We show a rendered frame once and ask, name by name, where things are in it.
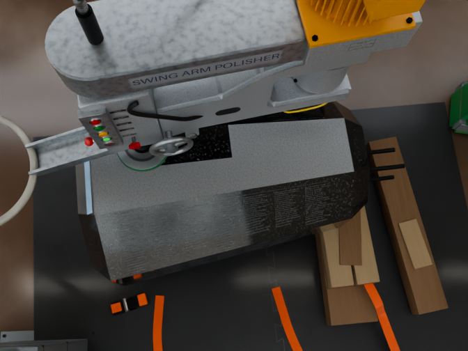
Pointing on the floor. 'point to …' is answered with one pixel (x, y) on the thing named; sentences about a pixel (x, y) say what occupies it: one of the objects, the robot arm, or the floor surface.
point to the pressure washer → (459, 109)
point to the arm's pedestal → (24, 339)
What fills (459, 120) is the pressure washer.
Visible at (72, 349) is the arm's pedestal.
